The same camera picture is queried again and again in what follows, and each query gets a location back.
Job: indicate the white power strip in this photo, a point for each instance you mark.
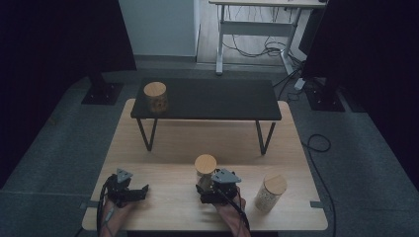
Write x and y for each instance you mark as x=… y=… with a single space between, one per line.
x=299 y=84

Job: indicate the grey tape strip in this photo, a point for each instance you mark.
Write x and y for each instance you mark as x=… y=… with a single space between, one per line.
x=318 y=204
x=87 y=205

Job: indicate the glass jar with dark contents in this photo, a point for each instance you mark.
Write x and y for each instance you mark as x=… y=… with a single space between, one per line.
x=205 y=164

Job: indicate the black metal rack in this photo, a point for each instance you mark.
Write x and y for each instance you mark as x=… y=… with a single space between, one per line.
x=214 y=98

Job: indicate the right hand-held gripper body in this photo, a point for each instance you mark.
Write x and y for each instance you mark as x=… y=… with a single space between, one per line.
x=222 y=194

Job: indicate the short glass jar wooden lid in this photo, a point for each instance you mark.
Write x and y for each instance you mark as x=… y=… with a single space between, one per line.
x=154 y=89

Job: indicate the glass jar with pale grains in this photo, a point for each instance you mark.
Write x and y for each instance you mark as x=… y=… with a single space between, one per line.
x=275 y=184

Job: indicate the white-legged desk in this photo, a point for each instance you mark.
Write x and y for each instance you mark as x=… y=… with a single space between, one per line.
x=257 y=28

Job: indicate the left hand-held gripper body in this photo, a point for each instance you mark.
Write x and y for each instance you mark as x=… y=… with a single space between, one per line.
x=118 y=192

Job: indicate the white cabinet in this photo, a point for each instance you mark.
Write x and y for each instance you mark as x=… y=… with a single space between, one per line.
x=158 y=26

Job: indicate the black stand base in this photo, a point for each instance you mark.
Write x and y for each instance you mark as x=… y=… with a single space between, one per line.
x=102 y=94
x=324 y=100

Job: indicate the dark curtain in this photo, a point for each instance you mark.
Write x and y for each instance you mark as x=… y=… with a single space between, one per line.
x=49 y=65
x=378 y=65

